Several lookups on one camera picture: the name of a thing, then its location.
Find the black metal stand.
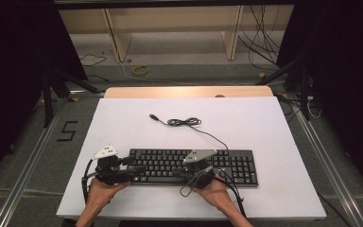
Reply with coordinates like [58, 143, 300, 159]
[254, 53, 314, 121]

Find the aluminium floor rail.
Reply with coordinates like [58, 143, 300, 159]
[290, 99, 363, 227]
[0, 96, 69, 227]

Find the black tripod stand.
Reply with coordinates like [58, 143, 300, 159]
[42, 67, 107, 129]

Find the black keyboard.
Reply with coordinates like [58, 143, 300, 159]
[127, 148, 260, 189]

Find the person's right hand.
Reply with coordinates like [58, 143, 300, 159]
[191, 176, 234, 212]

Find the white table board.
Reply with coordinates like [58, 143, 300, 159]
[56, 96, 328, 221]

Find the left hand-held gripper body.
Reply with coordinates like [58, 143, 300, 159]
[92, 144, 133, 185]

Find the black curtain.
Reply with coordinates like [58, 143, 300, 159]
[0, 0, 88, 191]
[276, 0, 363, 203]

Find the black keyboard cable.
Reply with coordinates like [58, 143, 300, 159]
[148, 113, 231, 151]

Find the right hand-held gripper cable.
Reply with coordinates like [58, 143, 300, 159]
[179, 165, 247, 219]

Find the light wooden shelf unit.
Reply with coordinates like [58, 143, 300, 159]
[58, 4, 295, 62]

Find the hand-held gripper cable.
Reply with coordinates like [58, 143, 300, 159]
[179, 165, 247, 219]
[80, 158, 100, 203]

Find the thin black floor cable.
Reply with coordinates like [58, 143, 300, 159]
[78, 53, 108, 67]

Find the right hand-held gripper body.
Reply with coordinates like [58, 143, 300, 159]
[181, 148, 218, 190]

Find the bundle of black hanging cables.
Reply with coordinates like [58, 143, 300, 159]
[237, 4, 282, 70]

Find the person's left hand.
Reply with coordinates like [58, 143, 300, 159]
[87, 177, 132, 211]

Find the short white cable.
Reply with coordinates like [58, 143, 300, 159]
[306, 96, 322, 120]

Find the yellow tape roll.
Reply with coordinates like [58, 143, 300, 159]
[132, 64, 150, 77]

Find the white floor cable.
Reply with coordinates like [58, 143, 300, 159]
[116, 59, 200, 87]

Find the left hand-held gripper cable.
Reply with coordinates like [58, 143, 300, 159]
[80, 158, 100, 203]

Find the light wooden table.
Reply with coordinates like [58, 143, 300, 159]
[103, 85, 275, 99]

